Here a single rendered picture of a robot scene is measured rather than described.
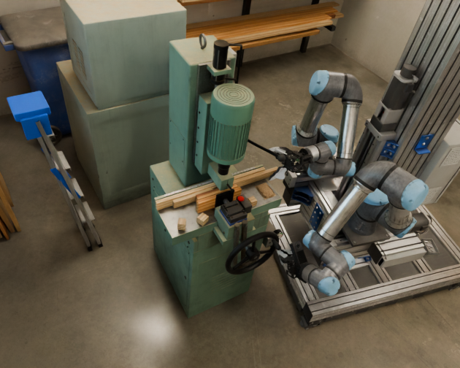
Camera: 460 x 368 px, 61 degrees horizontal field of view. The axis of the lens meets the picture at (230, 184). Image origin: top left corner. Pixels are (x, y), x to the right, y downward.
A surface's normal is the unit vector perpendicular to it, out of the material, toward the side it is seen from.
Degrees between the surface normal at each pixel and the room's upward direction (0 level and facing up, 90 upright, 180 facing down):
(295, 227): 0
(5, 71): 90
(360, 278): 0
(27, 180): 0
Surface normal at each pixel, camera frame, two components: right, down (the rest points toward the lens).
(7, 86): 0.53, 0.65
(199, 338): 0.11, -0.69
